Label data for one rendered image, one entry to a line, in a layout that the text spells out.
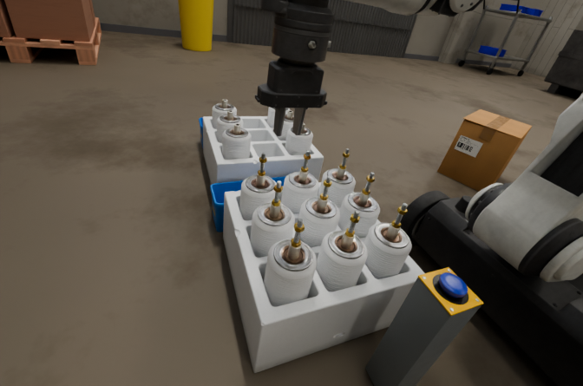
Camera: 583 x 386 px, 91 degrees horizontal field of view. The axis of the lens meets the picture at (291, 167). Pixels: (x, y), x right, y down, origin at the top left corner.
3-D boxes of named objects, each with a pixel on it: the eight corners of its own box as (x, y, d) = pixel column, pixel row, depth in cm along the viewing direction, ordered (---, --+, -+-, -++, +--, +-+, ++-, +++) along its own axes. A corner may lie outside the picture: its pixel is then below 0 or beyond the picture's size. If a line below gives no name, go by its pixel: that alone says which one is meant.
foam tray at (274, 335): (331, 220, 103) (343, 179, 94) (402, 323, 73) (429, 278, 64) (222, 237, 88) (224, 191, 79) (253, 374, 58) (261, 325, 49)
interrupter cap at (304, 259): (271, 242, 57) (271, 239, 56) (306, 240, 58) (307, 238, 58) (276, 274, 50) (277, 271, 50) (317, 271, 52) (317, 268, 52)
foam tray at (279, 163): (283, 148, 144) (287, 115, 135) (315, 195, 115) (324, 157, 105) (203, 153, 130) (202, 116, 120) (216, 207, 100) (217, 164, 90)
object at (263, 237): (252, 250, 77) (258, 197, 68) (287, 258, 77) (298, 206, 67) (242, 279, 69) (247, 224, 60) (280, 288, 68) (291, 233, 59)
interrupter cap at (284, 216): (261, 201, 67) (262, 199, 67) (293, 208, 67) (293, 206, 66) (252, 223, 61) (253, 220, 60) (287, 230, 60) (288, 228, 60)
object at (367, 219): (325, 258, 78) (341, 207, 69) (331, 235, 86) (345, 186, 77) (360, 270, 77) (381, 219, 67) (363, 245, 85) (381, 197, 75)
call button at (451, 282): (448, 277, 47) (453, 269, 46) (468, 298, 44) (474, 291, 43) (430, 283, 46) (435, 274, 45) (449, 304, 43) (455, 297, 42)
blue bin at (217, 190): (290, 200, 109) (294, 174, 103) (301, 220, 101) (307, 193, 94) (209, 212, 97) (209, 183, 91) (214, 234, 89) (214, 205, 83)
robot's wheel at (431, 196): (430, 229, 107) (453, 186, 97) (440, 238, 103) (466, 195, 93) (389, 238, 99) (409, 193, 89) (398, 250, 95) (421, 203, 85)
